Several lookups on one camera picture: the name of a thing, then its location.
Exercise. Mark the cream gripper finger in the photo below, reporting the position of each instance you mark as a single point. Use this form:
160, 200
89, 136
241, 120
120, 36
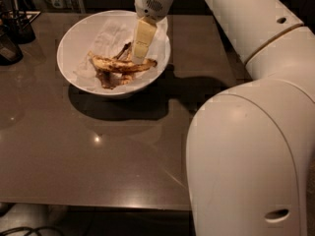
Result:
143, 37

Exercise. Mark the brown overripe banana peel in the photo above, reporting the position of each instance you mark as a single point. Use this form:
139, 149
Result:
119, 70

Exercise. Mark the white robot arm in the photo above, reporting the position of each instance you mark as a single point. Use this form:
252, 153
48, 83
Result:
249, 147

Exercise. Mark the white ceramic bowl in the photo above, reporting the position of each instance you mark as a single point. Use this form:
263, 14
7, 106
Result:
77, 41

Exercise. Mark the white paper towel liner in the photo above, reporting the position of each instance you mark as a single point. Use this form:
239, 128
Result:
114, 33

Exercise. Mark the black mesh utensil holder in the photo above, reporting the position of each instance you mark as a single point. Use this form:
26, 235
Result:
20, 27

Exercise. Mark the dark round container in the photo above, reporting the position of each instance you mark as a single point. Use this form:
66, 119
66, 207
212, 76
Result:
10, 52

